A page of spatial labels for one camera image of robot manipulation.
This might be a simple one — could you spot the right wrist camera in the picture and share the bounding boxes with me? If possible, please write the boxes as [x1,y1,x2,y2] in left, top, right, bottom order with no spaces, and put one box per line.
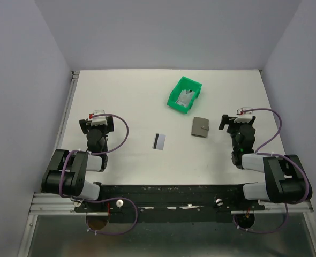
[234,107,253,123]

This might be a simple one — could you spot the grey card holder wallet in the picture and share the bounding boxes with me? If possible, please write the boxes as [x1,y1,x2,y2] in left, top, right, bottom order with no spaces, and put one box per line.
[191,117,209,138]

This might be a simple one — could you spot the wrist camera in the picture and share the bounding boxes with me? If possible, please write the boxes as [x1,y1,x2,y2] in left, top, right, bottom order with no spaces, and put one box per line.
[234,107,253,123]
[88,110,107,126]

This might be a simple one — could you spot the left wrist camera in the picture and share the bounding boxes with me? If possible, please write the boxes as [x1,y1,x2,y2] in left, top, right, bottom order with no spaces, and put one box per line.
[88,110,107,126]

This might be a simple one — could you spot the aluminium front rail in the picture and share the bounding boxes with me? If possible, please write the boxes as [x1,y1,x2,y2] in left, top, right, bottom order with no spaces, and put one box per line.
[28,192,314,215]

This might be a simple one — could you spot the aluminium left side rail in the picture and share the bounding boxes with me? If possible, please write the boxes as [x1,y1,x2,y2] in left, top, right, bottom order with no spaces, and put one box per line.
[46,70,80,185]

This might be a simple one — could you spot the green plastic bin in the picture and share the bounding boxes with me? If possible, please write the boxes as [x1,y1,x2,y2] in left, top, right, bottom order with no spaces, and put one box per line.
[167,77,202,114]

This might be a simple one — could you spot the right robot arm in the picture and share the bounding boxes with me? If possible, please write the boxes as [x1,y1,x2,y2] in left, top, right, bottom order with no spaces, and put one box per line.
[219,114,313,210]

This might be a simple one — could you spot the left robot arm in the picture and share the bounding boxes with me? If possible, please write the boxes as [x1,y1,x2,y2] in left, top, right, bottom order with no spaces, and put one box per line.
[41,115,114,211]

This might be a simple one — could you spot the cards in green bin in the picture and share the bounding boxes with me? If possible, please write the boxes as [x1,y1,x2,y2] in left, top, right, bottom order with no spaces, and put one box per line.
[176,90,195,108]

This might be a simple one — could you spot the silver magnetic stripe card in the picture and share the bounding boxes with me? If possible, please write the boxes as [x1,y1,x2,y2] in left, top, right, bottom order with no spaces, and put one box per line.
[153,133,166,150]

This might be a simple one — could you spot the aluminium rail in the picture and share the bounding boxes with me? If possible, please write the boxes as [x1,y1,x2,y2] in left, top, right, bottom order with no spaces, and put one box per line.
[46,70,80,185]
[28,192,314,215]

